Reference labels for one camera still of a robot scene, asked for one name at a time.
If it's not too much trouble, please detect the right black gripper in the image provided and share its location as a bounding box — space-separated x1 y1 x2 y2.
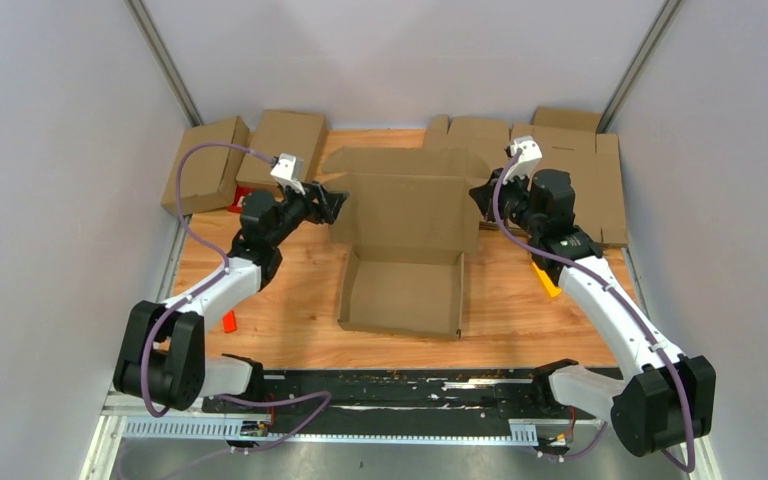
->
469 165 542 237

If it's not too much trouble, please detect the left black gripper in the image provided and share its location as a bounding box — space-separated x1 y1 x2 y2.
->
268 179 349 248

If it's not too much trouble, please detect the cardboard box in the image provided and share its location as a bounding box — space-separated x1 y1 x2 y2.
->
236 109 329 194
322 147 491 339
160 116 250 215

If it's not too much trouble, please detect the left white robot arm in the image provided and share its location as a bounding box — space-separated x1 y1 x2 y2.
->
113 181 350 417

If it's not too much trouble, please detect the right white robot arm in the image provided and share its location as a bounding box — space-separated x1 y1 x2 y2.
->
469 169 716 457

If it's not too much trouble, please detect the folded cardboard box upright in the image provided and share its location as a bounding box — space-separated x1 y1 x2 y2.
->
236 109 329 194

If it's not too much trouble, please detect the red plastic block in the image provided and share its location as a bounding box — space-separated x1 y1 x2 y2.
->
227 186 253 214

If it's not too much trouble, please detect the stack of flat cardboard sheets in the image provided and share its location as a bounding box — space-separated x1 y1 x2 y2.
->
422 106 630 249

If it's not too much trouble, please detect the yellow plastic wedge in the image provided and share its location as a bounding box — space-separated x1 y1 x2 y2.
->
531 262 563 299

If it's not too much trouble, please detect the orange plastic piece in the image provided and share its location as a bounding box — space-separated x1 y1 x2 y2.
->
222 311 237 333

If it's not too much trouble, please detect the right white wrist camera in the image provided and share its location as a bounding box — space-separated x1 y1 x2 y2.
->
503 135 543 184

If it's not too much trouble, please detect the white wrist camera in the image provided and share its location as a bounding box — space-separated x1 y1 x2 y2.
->
503 135 543 184
270 153 306 195

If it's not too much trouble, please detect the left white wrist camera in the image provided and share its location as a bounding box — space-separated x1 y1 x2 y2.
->
270 153 306 195

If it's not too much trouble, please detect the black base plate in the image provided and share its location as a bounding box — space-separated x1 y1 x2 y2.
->
201 367 667 440

